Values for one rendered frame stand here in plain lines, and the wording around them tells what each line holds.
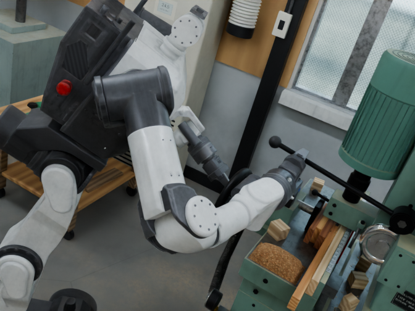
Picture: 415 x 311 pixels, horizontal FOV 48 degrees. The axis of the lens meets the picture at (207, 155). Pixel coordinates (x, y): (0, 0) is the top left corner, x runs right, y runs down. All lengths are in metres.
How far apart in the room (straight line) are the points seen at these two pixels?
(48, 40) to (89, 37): 2.05
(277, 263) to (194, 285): 1.24
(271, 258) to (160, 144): 0.52
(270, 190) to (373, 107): 0.38
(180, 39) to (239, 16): 1.54
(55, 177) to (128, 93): 0.42
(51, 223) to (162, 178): 0.58
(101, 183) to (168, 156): 1.78
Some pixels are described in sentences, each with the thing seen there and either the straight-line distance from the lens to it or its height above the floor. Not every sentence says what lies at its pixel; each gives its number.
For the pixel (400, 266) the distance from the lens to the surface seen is 1.27.
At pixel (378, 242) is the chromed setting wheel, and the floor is 1.03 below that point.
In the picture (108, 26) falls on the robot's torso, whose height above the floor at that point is 1.39.
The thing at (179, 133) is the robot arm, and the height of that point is 0.93.
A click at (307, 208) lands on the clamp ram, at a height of 0.96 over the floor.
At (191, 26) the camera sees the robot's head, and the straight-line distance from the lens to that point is 1.08.
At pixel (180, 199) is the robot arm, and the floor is 1.21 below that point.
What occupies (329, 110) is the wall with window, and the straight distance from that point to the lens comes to 2.71.
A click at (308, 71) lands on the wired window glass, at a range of 2.81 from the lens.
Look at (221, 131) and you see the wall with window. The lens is 3.00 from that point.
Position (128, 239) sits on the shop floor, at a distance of 2.60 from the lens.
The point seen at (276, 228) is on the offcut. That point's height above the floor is 0.93.
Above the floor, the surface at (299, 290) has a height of 0.94.
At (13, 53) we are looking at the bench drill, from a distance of 2.94.
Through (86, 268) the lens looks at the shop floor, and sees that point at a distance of 2.41.
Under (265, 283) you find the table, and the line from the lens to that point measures 1.27.
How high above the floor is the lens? 1.68
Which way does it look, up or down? 28 degrees down
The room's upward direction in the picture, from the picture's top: 17 degrees clockwise
